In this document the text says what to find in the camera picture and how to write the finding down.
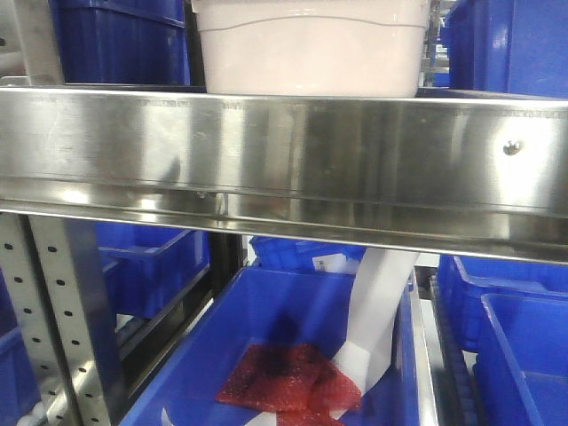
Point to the pale pink plastic storage bin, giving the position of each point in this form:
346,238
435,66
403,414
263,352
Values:
313,48

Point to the blue bin back centre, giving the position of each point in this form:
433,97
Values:
307,256

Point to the blue bin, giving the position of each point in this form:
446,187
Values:
307,256
146,266
515,47
131,42
264,306
462,281
521,367

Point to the blue bin lower centre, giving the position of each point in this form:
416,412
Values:
264,306

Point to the blue bin lower left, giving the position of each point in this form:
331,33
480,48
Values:
146,266

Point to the blue bin far right back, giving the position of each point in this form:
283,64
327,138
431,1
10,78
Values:
462,281

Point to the stainless steel shelf beam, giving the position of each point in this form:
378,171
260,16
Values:
459,172

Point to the blue bin upper left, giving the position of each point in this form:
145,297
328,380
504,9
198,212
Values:
131,42

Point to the blue bin upper right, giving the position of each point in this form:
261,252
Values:
515,47

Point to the blue bin lower right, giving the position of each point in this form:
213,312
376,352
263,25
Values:
521,367

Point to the red bubble wrap bag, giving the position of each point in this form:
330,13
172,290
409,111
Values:
297,383

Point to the perforated steel upright post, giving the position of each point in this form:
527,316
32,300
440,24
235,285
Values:
55,280

